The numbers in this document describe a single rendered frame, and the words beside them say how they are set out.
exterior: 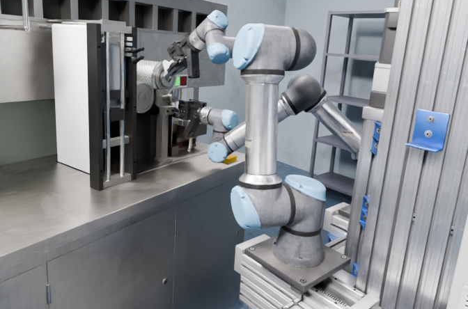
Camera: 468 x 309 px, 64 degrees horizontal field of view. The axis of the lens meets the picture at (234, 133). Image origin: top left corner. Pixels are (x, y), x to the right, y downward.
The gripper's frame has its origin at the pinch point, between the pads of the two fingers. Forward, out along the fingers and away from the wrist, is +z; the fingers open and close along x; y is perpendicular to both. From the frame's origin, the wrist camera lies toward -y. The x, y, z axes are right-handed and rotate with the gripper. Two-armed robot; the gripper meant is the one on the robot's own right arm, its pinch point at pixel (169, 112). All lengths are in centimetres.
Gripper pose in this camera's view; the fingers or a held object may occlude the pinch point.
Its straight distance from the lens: 170.8
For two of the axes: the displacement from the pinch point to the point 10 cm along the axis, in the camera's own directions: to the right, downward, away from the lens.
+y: 0.7, -9.7, -2.3
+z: -8.2, -1.8, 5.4
